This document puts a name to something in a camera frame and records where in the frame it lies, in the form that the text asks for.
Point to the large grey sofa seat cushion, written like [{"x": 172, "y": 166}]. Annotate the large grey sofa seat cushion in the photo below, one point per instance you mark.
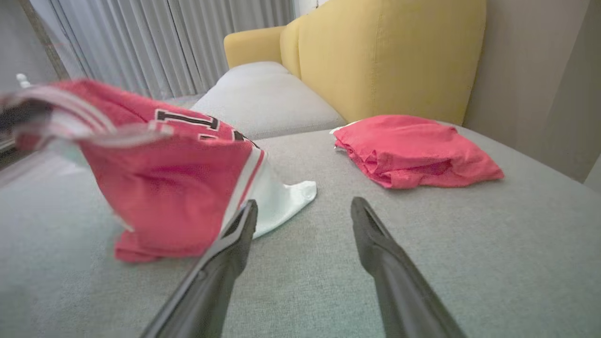
[{"x": 469, "y": 263}]

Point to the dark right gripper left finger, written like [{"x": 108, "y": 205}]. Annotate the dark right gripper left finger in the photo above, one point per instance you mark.
[{"x": 211, "y": 286}]

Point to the grey pleated curtain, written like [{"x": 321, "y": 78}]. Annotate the grey pleated curtain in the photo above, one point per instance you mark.
[{"x": 164, "y": 42}]

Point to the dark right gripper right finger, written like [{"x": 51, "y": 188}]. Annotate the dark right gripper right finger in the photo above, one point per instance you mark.
[{"x": 399, "y": 286}]

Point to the yellow sofa backrest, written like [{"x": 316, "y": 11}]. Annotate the yellow sofa backrest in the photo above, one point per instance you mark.
[{"x": 375, "y": 56}]

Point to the plain red mesh garment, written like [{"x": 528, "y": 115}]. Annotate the plain red mesh garment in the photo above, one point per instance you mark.
[{"x": 413, "y": 150}]

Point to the small grey sofa seat cushion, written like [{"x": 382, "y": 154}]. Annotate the small grey sofa seat cushion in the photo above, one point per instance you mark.
[{"x": 263, "y": 103}]

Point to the red white striped jersey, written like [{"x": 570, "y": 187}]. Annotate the red white striped jersey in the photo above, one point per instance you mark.
[{"x": 178, "y": 188}]

